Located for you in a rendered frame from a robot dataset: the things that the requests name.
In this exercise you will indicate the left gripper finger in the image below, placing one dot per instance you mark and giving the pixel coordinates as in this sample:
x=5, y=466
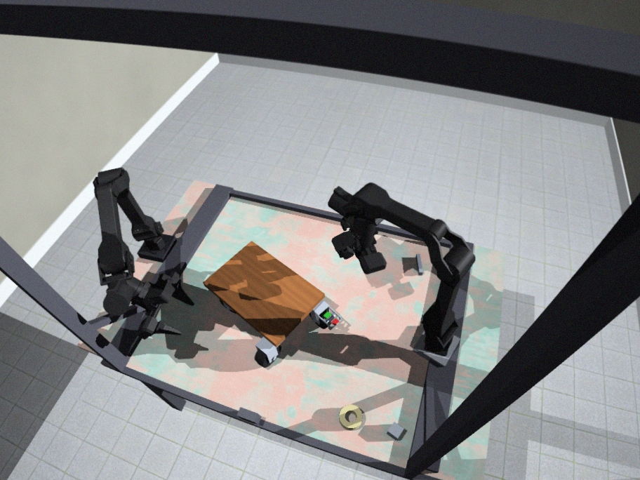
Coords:
x=181, y=295
x=163, y=328

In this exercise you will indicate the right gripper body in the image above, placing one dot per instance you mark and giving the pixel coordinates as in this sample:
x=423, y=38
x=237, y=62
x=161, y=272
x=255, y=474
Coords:
x=370, y=262

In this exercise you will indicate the beige roll of tape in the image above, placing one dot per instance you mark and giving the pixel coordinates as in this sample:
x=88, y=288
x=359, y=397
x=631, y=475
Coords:
x=350, y=425

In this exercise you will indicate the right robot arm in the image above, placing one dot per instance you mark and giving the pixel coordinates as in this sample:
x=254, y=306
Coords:
x=370, y=206

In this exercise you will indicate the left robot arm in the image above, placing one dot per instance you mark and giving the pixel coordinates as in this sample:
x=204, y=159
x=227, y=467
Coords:
x=114, y=256

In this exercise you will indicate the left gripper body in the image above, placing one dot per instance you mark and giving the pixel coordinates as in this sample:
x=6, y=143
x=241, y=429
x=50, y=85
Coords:
x=148, y=325

